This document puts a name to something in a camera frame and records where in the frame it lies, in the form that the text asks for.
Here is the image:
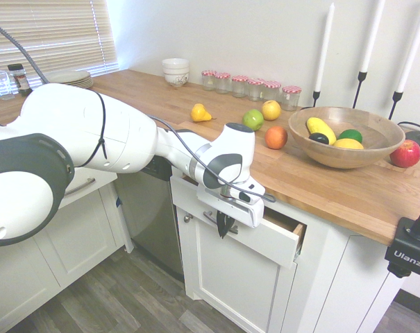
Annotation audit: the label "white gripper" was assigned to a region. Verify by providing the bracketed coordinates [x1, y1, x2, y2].
[196, 186, 265, 240]

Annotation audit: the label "white drawer with wooden interior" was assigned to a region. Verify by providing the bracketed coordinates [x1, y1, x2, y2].
[170, 173, 308, 270]

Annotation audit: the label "white kitchen cabinet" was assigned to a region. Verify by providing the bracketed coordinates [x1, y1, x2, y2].
[170, 173, 405, 333]

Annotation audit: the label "orange fruit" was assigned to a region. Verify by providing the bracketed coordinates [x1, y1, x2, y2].
[264, 125, 289, 151]

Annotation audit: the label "green apple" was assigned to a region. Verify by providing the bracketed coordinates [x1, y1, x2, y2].
[242, 109, 265, 132]

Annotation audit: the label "yellow pear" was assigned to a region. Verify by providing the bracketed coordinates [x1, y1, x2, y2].
[190, 103, 213, 123]

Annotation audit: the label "yellow apple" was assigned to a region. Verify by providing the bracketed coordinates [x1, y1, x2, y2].
[261, 99, 282, 121]

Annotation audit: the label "black avocado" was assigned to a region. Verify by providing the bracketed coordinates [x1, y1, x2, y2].
[308, 132, 331, 145]

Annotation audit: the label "yellow banana in bowl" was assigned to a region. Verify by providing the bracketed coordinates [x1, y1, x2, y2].
[305, 117, 337, 146]

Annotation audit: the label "glass jar red checkered lid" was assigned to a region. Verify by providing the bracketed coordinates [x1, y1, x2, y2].
[262, 80, 282, 103]
[201, 70, 217, 92]
[281, 85, 303, 112]
[231, 75, 249, 99]
[215, 72, 232, 95]
[247, 78, 265, 103]

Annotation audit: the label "large wooden bowl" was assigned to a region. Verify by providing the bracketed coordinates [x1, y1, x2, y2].
[287, 106, 407, 170]

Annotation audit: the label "yellow mango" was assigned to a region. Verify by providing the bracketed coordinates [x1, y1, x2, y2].
[333, 137, 365, 151]

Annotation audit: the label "white bowl floral print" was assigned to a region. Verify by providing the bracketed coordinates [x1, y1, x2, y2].
[163, 71, 190, 87]

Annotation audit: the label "green lime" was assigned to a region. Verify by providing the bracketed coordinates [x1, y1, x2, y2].
[337, 128, 364, 144]

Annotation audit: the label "plain white bowl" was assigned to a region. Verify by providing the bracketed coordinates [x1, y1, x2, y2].
[161, 58, 190, 76]

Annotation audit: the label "red apple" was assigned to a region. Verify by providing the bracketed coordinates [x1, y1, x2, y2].
[389, 139, 420, 169]

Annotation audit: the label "tall white candle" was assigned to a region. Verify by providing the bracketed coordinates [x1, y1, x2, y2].
[395, 0, 420, 94]
[314, 2, 336, 93]
[359, 0, 387, 74]

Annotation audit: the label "stack of white plates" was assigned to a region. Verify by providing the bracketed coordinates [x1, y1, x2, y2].
[42, 70, 94, 89]

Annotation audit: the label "spice jar black lid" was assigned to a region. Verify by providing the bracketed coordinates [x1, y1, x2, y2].
[7, 63, 33, 96]

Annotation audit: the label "white window blinds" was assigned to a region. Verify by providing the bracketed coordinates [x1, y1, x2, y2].
[0, 0, 119, 79]

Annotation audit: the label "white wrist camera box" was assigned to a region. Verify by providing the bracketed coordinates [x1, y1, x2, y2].
[230, 178, 266, 206]

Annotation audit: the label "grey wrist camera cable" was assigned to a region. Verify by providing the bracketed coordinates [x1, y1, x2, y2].
[149, 116, 277, 204]

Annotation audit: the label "silver bar drawer handle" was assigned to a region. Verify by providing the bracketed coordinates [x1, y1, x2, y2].
[65, 177, 96, 196]

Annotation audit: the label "white cabinet with bar handle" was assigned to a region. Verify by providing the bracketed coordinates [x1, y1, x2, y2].
[0, 166, 134, 333]

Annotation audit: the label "black cable tie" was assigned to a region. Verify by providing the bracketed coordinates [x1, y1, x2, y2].
[87, 92, 110, 167]

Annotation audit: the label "black Ulanzi camera mount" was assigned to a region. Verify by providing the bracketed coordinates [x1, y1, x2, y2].
[384, 196, 420, 280]

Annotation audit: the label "grey braided cable sleeve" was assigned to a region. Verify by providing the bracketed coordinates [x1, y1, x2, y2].
[0, 17, 51, 85]

